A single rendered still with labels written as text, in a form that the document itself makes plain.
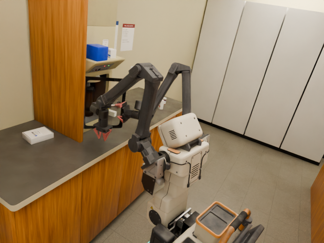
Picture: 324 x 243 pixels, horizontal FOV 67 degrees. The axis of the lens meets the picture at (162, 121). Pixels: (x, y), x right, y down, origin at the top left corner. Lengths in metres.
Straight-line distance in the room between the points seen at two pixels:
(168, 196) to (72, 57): 1.03
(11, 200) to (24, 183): 0.13
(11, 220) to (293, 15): 4.06
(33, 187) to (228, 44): 3.71
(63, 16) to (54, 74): 0.39
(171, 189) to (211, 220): 0.28
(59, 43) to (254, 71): 3.30
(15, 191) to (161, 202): 0.78
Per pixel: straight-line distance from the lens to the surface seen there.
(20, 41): 1.99
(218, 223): 1.46
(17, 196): 1.46
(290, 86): 4.36
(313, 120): 4.48
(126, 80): 1.27
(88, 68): 1.71
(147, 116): 1.20
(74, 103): 1.76
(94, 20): 1.77
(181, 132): 1.27
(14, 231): 1.57
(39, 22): 1.88
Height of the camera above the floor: 1.90
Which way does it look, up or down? 25 degrees down
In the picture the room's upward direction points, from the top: 11 degrees clockwise
